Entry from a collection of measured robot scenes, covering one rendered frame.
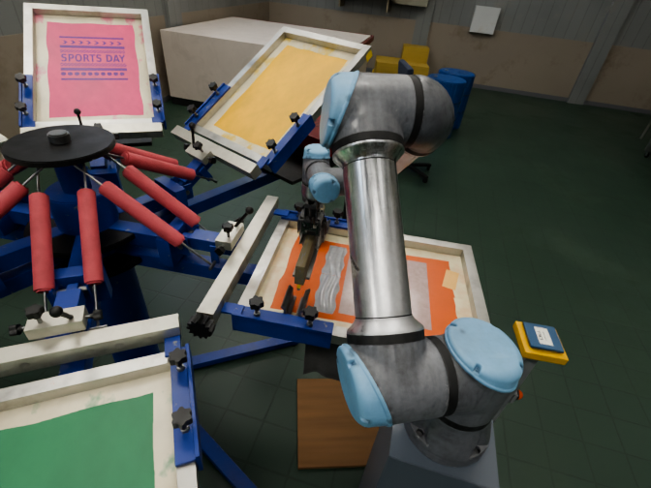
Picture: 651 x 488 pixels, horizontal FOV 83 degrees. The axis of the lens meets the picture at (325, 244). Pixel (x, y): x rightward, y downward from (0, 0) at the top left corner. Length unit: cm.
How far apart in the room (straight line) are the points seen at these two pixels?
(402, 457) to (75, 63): 228
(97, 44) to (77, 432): 197
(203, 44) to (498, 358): 551
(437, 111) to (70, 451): 101
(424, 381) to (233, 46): 528
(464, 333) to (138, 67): 216
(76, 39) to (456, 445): 246
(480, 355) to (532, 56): 890
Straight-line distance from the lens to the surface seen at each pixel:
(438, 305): 133
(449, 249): 156
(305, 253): 114
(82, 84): 236
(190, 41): 588
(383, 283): 53
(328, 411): 208
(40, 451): 110
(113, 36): 257
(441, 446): 71
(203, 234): 139
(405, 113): 61
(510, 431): 235
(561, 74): 952
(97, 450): 105
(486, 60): 921
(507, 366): 59
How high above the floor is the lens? 184
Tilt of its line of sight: 37 degrees down
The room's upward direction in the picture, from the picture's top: 6 degrees clockwise
